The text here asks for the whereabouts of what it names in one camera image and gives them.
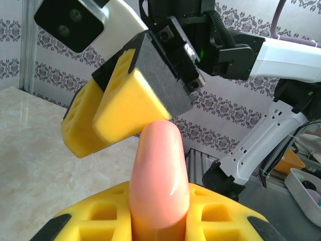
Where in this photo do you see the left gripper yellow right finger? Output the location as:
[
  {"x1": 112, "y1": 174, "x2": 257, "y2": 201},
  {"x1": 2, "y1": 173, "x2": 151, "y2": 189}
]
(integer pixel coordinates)
[{"x1": 184, "y1": 182, "x2": 287, "y2": 241}]

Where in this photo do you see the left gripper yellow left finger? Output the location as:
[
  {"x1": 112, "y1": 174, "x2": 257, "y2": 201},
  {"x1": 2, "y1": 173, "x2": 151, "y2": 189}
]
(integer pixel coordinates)
[{"x1": 30, "y1": 181, "x2": 133, "y2": 241}]

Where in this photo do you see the pink earbuds charging case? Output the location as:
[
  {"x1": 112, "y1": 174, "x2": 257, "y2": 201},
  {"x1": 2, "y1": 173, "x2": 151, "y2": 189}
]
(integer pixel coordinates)
[{"x1": 128, "y1": 119, "x2": 191, "y2": 241}]

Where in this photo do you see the white plastic bin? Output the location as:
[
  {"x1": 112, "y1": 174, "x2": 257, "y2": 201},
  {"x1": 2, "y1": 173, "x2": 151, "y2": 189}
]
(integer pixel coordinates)
[{"x1": 284, "y1": 167, "x2": 321, "y2": 226}]

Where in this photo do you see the orange box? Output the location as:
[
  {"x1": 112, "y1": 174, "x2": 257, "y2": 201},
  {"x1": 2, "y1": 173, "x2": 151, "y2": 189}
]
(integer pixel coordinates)
[{"x1": 274, "y1": 148, "x2": 306, "y2": 175}]

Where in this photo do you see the aluminium mounting rail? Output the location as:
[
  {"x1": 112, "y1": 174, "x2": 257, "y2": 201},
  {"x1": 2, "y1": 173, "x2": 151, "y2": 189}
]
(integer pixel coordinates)
[{"x1": 187, "y1": 147, "x2": 219, "y2": 185}]

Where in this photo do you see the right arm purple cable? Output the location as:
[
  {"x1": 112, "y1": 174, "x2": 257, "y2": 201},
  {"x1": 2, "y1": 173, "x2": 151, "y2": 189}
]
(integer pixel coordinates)
[{"x1": 271, "y1": 0, "x2": 321, "y2": 48}]

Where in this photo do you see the aluminium frame post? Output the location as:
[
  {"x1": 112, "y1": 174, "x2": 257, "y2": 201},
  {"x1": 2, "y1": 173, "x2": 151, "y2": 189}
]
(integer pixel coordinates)
[{"x1": 20, "y1": 0, "x2": 38, "y2": 94}]

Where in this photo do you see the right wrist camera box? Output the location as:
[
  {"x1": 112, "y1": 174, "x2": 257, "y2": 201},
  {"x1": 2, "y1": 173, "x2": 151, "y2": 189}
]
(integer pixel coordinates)
[{"x1": 34, "y1": 0, "x2": 148, "y2": 75}]

